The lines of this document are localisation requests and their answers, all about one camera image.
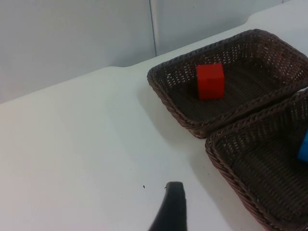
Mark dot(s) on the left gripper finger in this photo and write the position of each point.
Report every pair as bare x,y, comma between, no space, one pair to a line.
172,211

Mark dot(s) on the red cube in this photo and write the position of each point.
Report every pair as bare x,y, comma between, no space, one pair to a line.
210,81

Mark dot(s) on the blue cube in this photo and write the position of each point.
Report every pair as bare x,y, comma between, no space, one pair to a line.
304,149

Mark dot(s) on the dark brown wicker basket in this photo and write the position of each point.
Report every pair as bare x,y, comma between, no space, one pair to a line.
262,173
252,79

